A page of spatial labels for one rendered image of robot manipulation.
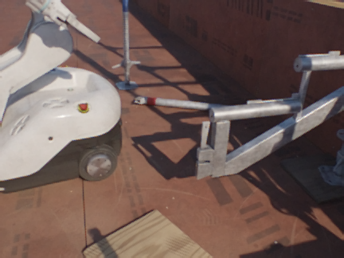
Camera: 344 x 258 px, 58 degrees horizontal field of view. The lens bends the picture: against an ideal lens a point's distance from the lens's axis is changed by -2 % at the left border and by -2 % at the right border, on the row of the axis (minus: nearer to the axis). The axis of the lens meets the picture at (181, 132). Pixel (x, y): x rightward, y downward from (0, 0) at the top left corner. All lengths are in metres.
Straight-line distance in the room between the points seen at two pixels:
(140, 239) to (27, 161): 0.49
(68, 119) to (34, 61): 0.25
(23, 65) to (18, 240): 0.60
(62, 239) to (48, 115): 0.42
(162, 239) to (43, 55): 0.77
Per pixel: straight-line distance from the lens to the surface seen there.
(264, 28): 2.23
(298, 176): 1.51
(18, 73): 1.26
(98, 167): 1.31
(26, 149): 1.21
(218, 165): 1.15
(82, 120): 1.18
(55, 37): 1.24
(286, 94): 2.02
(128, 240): 1.11
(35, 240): 1.20
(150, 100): 2.02
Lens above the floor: 0.84
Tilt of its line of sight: 29 degrees down
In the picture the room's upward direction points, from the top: 4 degrees clockwise
